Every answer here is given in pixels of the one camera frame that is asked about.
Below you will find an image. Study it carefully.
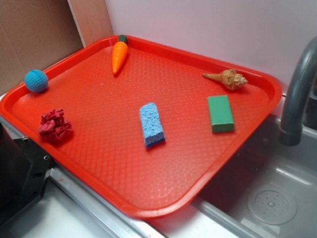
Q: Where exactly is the brown cardboard panel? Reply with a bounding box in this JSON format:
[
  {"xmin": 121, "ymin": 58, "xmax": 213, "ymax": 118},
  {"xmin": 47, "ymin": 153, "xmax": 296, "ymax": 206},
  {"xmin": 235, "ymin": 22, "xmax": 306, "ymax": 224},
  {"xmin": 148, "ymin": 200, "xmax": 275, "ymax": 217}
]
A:
[{"xmin": 0, "ymin": 0, "xmax": 113, "ymax": 94}]

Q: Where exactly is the blue sponge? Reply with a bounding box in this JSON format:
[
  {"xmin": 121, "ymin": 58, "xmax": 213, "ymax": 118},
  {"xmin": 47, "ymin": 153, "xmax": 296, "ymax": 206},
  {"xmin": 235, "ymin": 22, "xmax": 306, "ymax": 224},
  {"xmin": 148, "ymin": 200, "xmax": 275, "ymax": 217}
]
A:
[{"xmin": 140, "ymin": 103, "xmax": 165, "ymax": 148}]

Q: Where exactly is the tan spiral seashell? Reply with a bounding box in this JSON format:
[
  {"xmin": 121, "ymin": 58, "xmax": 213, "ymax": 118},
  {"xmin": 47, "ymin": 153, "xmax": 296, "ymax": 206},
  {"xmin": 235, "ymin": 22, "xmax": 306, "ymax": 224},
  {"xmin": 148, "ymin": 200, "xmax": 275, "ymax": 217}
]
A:
[{"xmin": 202, "ymin": 69, "xmax": 248, "ymax": 90}]

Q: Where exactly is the crumpled red cloth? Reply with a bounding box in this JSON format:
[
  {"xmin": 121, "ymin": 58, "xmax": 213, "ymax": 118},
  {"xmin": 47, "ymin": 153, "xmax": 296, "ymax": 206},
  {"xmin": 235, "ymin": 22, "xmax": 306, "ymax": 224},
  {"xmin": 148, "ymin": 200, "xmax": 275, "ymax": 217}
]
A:
[{"xmin": 38, "ymin": 109, "xmax": 73, "ymax": 142}]

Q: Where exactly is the red plastic tray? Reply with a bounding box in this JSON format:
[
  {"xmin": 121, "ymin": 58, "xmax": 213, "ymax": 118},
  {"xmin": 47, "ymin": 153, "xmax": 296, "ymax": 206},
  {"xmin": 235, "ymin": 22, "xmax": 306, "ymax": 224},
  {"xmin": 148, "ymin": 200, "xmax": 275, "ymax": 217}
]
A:
[{"xmin": 0, "ymin": 37, "xmax": 282, "ymax": 219}]

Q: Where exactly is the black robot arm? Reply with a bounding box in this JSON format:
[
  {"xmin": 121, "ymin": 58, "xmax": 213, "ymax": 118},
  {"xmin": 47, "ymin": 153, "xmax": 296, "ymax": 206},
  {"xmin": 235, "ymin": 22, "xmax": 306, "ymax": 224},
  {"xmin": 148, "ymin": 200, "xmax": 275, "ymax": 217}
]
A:
[{"xmin": 0, "ymin": 125, "xmax": 52, "ymax": 227}]

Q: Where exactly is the grey faucet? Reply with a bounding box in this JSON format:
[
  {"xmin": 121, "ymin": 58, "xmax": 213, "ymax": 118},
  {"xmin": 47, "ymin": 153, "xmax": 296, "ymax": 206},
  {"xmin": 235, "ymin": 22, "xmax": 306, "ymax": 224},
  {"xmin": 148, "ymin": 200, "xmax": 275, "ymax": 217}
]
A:
[{"xmin": 279, "ymin": 38, "xmax": 317, "ymax": 146}]

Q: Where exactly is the blue textured ball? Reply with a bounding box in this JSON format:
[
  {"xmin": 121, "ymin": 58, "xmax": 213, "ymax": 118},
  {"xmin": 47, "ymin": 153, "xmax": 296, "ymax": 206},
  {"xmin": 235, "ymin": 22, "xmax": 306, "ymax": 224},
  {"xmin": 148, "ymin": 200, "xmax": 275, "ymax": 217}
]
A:
[{"xmin": 24, "ymin": 69, "xmax": 49, "ymax": 93}]

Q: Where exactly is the green wooden block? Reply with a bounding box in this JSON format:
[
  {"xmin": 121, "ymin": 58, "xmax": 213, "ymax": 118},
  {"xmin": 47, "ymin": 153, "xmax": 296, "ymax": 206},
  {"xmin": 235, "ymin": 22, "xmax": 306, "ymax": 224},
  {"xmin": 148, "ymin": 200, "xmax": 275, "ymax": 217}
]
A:
[{"xmin": 208, "ymin": 95, "xmax": 235, "ymax": 133}]

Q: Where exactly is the grey plastic sink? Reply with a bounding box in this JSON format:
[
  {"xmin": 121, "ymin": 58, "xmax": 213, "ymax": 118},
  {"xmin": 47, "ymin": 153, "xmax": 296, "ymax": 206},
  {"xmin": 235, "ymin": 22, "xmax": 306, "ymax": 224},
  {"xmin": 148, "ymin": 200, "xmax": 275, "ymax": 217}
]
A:
[{"xmin": 150, "ymin": 105, "xmax": 317, "ymax": 238}]

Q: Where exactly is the orange toy carrot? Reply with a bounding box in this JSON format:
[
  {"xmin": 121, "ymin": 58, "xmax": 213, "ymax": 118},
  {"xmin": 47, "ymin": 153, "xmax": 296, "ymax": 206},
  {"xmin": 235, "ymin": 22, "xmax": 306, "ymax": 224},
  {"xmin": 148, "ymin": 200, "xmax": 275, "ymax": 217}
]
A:
[{"xmin": 112, "ymin": 35, "xmax": 128, "ymax": 74}]

